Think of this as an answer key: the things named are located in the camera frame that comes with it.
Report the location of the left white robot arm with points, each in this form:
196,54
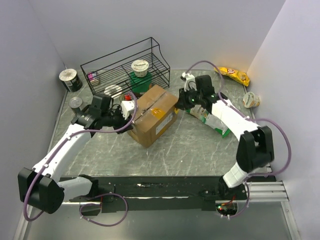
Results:
41,187

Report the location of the black wire basket rack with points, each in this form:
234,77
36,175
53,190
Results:
115,68

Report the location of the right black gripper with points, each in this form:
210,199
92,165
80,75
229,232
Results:
182,103

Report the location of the yogurt cup on side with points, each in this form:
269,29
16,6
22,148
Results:
250,100

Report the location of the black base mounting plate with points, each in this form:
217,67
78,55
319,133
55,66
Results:
144,193

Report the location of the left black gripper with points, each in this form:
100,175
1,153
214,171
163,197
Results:
123,122

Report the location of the brown cardboard express box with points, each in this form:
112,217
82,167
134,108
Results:
156,113

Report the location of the white can in rack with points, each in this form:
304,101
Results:
114,90

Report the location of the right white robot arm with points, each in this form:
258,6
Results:
255,142

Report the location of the silver tin can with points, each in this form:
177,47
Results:
75,104

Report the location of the green snack bag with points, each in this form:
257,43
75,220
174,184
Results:
208,119

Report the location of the small purple yogurt cup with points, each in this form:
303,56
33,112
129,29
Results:
93,78

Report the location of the aluminium rail frame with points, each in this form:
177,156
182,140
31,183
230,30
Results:
266,216

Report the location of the yellow Lays chip bag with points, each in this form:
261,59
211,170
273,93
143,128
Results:
236,75

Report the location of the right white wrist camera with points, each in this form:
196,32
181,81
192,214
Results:
189,81

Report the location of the black can white lid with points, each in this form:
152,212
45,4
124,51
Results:
70,79

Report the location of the white Chobani yogurt cup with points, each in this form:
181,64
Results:
140,68

